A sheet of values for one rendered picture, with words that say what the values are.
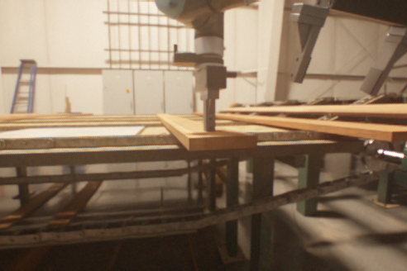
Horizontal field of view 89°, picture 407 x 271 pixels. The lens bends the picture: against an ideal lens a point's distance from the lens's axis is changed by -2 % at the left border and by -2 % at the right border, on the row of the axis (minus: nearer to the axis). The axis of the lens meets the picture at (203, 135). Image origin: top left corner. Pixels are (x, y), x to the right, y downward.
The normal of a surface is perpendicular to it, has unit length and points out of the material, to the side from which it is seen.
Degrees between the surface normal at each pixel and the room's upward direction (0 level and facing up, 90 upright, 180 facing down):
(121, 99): 90
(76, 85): 87
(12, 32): 89
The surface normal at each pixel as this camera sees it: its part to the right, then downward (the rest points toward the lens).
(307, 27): 0.04, 0.50
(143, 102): 0.17, 0.12
